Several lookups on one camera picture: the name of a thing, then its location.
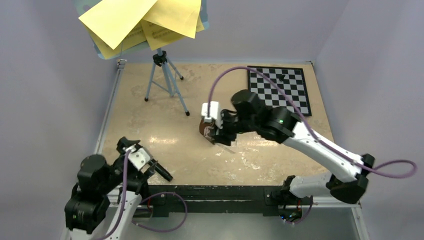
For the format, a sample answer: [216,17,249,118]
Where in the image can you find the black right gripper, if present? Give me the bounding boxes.
[210,110,258,146]

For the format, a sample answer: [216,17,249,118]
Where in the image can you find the brown wooden metronome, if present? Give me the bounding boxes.
[198,119,215,143]

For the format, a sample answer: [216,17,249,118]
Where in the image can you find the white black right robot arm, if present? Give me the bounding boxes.
[199,89,375,204]

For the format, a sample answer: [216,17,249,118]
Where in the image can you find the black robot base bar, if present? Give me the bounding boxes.
[149,185,311,218]

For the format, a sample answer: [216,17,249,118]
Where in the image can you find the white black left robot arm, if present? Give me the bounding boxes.
[64,136,173,237]

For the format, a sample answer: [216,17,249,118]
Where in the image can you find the black microphone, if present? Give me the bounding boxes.
[158,163,173,182]

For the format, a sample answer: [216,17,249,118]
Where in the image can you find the light blue music stand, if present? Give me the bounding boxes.
[72,0,210,116]

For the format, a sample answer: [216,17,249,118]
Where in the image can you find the black white chessboard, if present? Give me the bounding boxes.
[247,65,312,117]

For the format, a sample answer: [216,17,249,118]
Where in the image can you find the yellow sheet music back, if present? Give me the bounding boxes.
[86,20,185,60]

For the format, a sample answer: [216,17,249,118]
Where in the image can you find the yellow sheet music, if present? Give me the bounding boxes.
[78,0,157,49]
[142,0,202,39]
[86,20,185,60]

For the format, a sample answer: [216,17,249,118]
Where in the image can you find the yellow sheet music front right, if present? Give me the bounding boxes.
[142,0,202,39]

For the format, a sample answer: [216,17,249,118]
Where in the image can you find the yellow sheet music front left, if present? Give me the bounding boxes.
[78,0,157,49]

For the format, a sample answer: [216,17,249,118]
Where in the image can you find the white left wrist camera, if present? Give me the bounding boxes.
[127,146,154,171]

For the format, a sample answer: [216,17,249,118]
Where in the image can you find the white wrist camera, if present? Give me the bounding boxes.
[201,101,223,129]
[127,146,154,171]

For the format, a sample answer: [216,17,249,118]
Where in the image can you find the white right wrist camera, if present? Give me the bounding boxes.
[201,101,223,129]

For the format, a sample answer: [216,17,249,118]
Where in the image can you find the aluminium frame rail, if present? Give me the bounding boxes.
[59,58,370,240]

